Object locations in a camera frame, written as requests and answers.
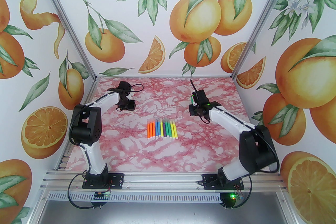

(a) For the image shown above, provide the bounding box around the perforated metal strip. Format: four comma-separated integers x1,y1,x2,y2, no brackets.
46,191,290,203

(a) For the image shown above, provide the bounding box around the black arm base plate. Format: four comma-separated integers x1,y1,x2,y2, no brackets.
82,173,124,189
202,174,244,190

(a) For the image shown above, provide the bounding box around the aluminium frame rail with slots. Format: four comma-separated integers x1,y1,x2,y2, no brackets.
39,169,289,191

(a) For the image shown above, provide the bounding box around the black base power cable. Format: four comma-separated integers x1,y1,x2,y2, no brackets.
224,175,254,210
67,174,103,210

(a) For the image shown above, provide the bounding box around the aluminium frame post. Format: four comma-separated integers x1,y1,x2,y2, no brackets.
230,0,301,79
34,0,97,80

